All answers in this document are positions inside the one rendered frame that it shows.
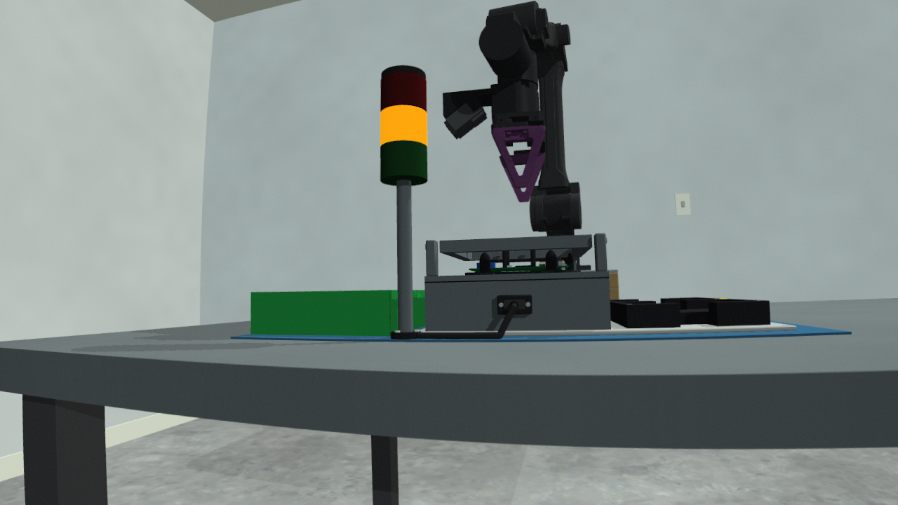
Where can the green circuit board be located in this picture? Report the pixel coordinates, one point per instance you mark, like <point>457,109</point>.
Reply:
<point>542,266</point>

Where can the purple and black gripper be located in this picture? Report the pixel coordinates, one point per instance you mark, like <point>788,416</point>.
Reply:
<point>526,125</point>

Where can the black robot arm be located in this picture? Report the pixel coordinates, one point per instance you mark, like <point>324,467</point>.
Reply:
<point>509,42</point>

